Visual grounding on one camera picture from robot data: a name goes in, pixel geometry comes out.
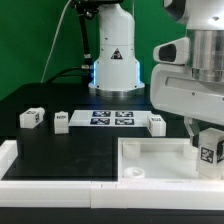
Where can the white U-shaped fence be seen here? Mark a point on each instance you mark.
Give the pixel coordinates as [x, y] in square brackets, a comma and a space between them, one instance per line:
[127, 193]

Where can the white tag base sheet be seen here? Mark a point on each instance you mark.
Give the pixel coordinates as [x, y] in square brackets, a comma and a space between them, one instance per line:
[109, 118]

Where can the white square tabletop part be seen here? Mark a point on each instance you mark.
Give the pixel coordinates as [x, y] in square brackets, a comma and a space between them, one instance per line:
[157, 158]

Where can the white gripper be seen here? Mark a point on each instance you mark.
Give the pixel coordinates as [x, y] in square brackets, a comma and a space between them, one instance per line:
[174, 90]

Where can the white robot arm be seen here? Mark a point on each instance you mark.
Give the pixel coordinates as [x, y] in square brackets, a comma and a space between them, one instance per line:
[116, 72]

